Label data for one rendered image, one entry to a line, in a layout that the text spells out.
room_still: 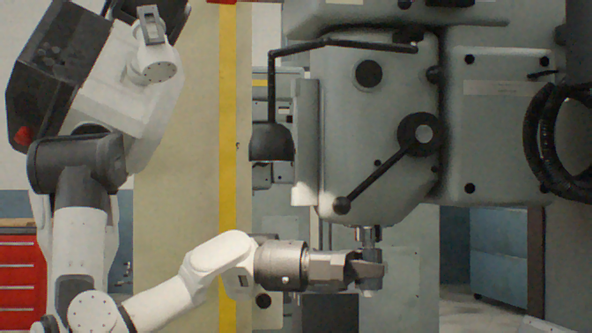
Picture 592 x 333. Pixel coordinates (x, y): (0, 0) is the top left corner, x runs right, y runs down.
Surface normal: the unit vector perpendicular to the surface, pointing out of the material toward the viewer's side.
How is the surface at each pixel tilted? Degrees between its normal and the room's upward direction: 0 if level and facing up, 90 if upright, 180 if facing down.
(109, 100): 58
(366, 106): 90
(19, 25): 90
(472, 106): 90
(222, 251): 43
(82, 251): 70
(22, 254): 90
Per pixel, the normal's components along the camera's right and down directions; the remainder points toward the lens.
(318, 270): -0.22, -0.01
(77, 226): 0.14, -0.35
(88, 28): 0.43, -0.54
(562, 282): -0.98, 0.00
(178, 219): 0.21, -0.01
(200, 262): -0.15, -0.74
